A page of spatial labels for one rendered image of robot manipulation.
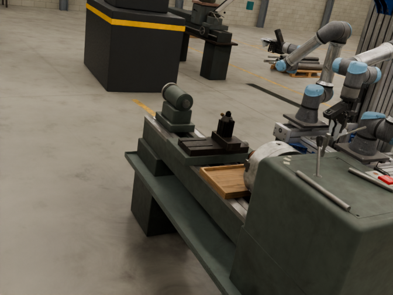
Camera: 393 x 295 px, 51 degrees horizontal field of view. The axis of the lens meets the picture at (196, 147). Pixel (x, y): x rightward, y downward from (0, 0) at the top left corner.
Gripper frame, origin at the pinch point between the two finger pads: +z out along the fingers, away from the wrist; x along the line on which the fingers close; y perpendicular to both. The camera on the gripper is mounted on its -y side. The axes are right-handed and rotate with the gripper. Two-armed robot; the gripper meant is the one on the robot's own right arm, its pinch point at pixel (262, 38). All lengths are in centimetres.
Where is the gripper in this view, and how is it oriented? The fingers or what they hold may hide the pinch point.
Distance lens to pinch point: 314.9
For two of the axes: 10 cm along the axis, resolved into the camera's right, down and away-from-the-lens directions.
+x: 6.8, -3.1, 6.6
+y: -0.6, 8.8, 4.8
